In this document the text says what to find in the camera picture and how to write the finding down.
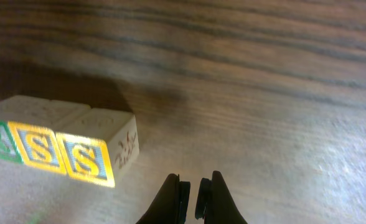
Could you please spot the yellow S block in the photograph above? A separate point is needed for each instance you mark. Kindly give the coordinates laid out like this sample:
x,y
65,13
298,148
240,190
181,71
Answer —
x,y
34,123
99,146

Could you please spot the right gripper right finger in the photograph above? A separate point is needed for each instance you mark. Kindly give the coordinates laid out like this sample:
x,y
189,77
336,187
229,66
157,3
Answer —
x,y
215,204

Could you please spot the green R block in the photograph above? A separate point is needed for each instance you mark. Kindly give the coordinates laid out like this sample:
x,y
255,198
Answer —
x,y
18,108

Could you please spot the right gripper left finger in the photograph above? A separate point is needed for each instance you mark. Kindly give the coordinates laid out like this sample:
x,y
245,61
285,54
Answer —
x,y
170,204

